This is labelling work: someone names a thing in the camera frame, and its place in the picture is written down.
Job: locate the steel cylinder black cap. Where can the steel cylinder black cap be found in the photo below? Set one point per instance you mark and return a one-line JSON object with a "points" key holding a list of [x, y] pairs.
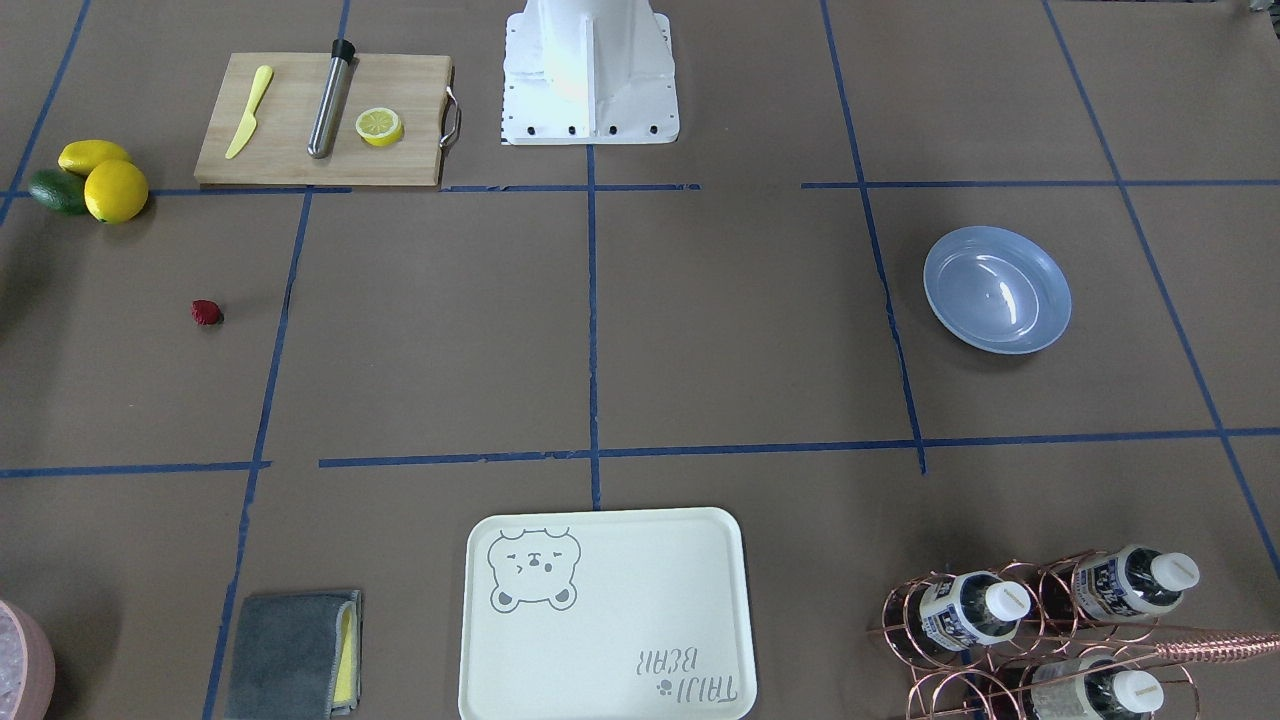
{"points": [[324, 133]]}

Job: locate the wooden cutting board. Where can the wooden cutting board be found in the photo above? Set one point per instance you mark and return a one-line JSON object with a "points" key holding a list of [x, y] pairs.
{"points": [[266, 111]]}

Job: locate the yellow lemon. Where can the yellow lemon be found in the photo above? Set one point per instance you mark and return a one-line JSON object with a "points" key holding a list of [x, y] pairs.
{"points": [[115, 191], [82, 156]]}

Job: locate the bottle white cap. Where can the bottle white cap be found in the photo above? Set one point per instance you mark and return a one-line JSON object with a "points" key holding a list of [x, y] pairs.
{"points": [[1136, 582], [1091, 687], [970, 610]]}

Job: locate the bottle white cap lower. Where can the bottle white cap lower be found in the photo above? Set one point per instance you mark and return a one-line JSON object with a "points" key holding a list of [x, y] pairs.
{"points": [[1091, 687]]}

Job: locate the blue plastic plate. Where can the blue plastic plate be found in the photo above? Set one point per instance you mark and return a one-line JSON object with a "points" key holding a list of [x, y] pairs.
{"points": [[996, 290]]}

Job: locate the yellow lemon back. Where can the yellow lemon back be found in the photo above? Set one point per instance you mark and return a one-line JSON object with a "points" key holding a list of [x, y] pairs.
{"points": [[82, 156]]}

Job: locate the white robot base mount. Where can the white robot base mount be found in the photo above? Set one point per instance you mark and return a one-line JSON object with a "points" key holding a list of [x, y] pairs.
{"points": [[589, 73]]}

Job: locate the grey yellow folded cloth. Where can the grey yellow folded cloth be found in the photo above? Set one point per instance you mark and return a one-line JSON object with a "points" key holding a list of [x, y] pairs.
{"points": [[297, 656]]}

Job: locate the red strawberry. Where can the red strawberry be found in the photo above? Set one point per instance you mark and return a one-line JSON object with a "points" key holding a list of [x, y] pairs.
{"points": [[206, 312]]}

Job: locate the copper wire bottle rack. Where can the copper wire bottle rack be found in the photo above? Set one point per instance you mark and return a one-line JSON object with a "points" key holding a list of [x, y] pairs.
{"points": [[986, 682]]}

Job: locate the pink bowl of ice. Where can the pink bowl of ice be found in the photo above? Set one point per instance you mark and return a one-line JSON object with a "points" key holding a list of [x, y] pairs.
{"points": [[29, 668]]}

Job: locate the yellow lemon front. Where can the yellow lemon front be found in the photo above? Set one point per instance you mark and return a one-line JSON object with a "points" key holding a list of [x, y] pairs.
{"points": [[115, 191]]}

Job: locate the green lime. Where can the green lime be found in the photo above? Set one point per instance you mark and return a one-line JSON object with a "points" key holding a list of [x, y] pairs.
{"points": [[59, 190]]}

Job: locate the yellow plastic knife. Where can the yellow plastic knife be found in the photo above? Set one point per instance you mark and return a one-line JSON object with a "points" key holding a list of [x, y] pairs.
{"points": [[248, 122]]}

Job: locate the cream bear tray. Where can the cream bear tray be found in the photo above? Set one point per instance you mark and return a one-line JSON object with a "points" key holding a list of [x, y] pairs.
{"points": [[627, 614]]}

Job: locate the half lemon slice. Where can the half lemon slice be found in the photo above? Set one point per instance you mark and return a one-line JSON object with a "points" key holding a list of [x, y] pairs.
{"points": [[379, 127]]}

